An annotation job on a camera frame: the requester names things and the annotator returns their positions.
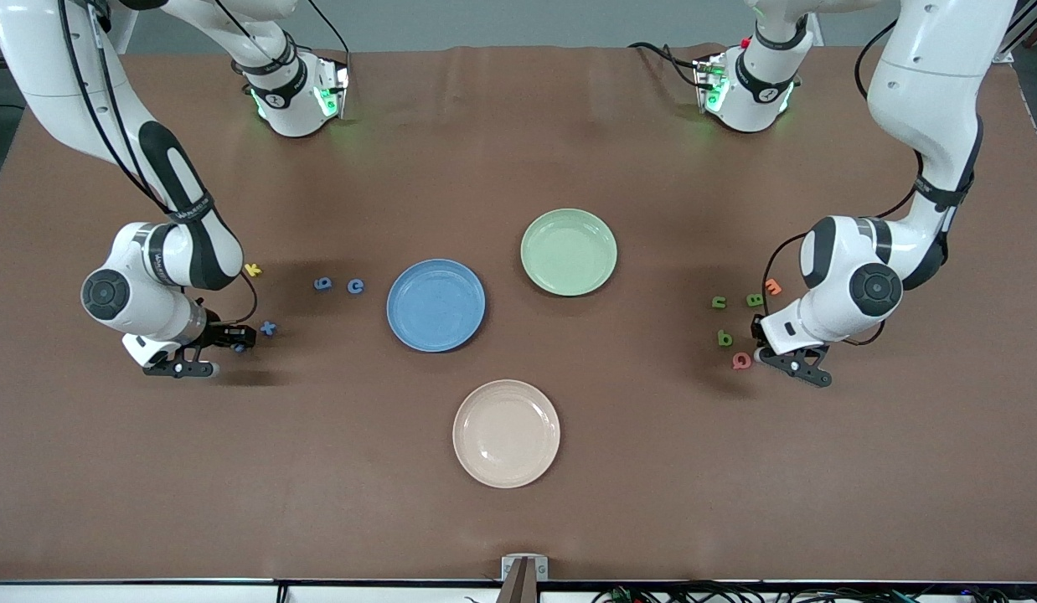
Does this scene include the brown table mat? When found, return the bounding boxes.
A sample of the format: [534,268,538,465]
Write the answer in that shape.
[0,46,1037,583]

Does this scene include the blue plate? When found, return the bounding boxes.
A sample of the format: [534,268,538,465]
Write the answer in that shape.
[386,258,487,353]

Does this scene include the green plate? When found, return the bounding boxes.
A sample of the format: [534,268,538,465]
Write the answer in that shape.
[520,208,618,297]

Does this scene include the beige plate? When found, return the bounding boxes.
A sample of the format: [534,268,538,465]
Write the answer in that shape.
[452,379,561,489]

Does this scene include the white table edge rail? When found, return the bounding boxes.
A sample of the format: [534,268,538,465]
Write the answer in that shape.
[0,580,1037,603]

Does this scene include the black cable tangle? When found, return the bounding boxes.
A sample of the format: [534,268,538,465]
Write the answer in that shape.
[594,580,1037,603]

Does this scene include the black right arm base cable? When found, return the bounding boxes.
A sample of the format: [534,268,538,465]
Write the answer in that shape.
[305,0,353,80]

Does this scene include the black arm base cable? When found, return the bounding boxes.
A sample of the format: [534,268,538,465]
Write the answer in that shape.
[627,40,705,89]
[305,0,353,80]

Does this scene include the black left arm base cable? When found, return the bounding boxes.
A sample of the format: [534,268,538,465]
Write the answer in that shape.
[627,40,705,89]

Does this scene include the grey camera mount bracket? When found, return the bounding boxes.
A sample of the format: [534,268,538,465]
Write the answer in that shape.
[498,554,549,603]

